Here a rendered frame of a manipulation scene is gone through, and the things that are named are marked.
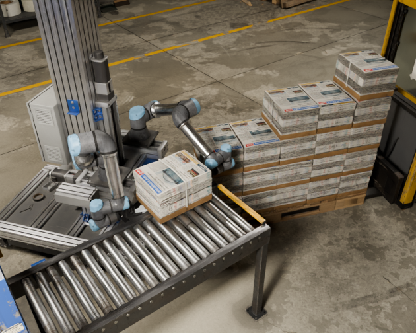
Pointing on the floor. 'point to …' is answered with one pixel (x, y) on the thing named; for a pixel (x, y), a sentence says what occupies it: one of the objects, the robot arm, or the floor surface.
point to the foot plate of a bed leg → (256, 314)
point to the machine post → (2, 302)
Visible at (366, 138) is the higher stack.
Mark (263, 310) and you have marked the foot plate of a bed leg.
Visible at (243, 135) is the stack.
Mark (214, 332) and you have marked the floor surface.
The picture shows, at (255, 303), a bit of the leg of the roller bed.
